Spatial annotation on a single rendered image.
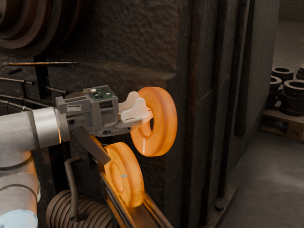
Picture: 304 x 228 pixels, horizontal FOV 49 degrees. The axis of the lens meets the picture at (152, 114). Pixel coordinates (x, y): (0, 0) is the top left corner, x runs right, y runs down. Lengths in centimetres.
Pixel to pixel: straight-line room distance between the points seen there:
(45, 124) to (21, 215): 17
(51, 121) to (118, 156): 18
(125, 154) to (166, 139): 10
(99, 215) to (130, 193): 24
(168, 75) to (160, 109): 23
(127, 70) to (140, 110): 28
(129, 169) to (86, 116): 15
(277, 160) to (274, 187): 29
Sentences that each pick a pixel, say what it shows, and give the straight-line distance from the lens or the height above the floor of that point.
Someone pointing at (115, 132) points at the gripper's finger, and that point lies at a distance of 67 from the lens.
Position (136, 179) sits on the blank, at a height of 74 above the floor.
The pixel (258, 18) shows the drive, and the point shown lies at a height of 91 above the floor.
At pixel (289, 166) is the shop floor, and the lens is 221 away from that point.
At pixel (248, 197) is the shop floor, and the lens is 189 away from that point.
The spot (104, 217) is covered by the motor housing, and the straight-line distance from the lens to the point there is 94.
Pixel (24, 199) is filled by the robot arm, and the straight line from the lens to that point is 61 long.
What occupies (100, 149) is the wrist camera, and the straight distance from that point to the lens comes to 71.
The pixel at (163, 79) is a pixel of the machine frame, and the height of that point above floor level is 87.
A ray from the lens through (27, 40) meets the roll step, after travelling 101.
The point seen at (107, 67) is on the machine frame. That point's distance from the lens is 99.
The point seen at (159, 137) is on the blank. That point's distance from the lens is 69.
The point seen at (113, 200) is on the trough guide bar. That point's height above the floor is 67.
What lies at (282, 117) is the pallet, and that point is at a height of 14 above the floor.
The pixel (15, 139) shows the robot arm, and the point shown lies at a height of 87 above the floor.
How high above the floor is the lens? 117
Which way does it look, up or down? 26 degrees down
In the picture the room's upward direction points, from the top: straight up
